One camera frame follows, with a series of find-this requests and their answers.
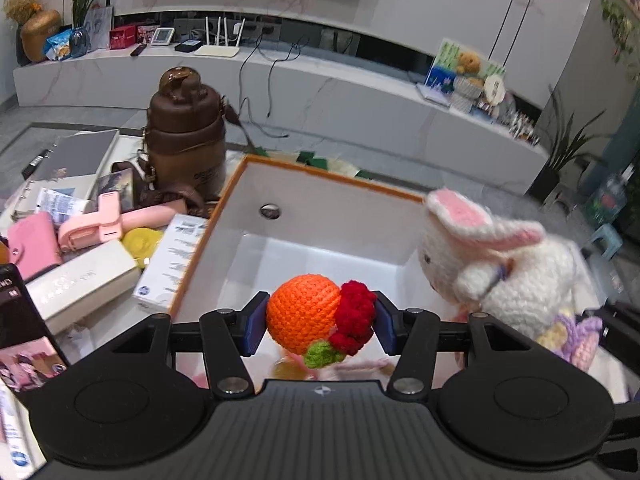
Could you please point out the trailing green vine plant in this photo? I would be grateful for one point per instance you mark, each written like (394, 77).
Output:
(622, 35)

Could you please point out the blue plastic stool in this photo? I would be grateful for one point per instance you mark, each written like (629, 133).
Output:
(606, 240)

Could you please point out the clear water jug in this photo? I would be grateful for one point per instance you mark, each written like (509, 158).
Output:
(607, 197)

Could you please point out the leafy plant in glass vase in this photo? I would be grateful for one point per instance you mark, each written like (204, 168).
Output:
(82, 5)

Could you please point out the small white display clock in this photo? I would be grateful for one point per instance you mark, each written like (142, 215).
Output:
(163, 36)

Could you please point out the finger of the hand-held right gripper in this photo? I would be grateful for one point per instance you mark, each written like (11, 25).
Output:
(629, 440)
(625, 322)

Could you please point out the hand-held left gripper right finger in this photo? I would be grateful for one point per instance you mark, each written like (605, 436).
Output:
(386, 322)

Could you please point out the gold flower-shaped charm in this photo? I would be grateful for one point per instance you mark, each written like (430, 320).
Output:
(287, 370)

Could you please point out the blue snack bag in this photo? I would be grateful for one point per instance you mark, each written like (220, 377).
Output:
(59, 45)

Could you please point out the pink wallet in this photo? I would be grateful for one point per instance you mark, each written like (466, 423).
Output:
(32, 245)

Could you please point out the white crocheted bunny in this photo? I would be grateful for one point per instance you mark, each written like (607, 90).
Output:
(525, 280)

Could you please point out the white round hand fan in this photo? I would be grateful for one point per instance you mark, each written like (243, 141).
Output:
(494, 89)

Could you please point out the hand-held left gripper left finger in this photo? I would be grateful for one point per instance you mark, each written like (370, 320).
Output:
(257, 322)

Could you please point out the white medicine box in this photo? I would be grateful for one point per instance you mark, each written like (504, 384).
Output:
(170, 260)

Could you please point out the white bag green bows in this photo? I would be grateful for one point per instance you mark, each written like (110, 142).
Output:
(312, 160)

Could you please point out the marble tv cabinet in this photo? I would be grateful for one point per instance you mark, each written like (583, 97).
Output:
(350, 95)

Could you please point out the black phone box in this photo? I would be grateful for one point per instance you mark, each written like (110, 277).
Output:
(20, 320)

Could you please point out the black white toy cars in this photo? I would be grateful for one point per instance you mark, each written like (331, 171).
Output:
(522, 131)

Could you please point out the potted plant long leaves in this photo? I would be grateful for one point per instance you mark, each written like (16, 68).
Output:
(555, 160)

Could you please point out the black flat device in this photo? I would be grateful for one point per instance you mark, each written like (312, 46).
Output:
(188, 46)

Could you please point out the crocheted orange with red flower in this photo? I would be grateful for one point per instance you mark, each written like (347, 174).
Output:
(300, 310)

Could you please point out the white marble desktop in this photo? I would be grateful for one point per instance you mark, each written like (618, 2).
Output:
(11, 172)

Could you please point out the gold vase dried flowers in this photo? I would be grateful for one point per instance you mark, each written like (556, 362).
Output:
(40, 35)

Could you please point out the tissue pack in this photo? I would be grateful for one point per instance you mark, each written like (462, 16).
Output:
(65, 205)

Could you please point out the flower painting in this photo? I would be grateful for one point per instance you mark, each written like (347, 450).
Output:
(440, 67)

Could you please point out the orange storage box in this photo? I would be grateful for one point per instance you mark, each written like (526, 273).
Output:
(310, 240)

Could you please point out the yellow round object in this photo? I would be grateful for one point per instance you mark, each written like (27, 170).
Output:
(140, 245)

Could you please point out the small black device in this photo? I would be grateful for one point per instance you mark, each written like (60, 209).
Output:
(37, 162)

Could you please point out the white blue box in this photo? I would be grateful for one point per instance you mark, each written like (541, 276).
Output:
(17, 440)

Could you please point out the dark photo card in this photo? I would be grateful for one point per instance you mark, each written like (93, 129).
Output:
(116, 187)

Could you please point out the white router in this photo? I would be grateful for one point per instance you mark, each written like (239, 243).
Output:
(217, 50)

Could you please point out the grey closed laptop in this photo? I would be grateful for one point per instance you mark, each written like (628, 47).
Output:
(432, 95)

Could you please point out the pink picture box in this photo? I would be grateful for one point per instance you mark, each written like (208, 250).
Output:
(146, 35)

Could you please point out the white long box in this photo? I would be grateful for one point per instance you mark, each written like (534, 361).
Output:
(85, 280)

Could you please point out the red box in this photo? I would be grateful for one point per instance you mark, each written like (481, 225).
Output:
(122, 37)

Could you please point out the brown water bottle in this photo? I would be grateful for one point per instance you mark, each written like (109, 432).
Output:
(185, 145)

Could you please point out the black remote control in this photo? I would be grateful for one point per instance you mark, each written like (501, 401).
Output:
(138, 50)

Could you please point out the brown teddy bear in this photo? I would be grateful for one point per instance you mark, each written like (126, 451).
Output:
(469, 64)

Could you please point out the pink handheld fan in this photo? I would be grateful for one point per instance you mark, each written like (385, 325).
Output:
(107, 222)

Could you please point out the grey binder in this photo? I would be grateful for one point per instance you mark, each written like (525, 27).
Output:
(80, 152)

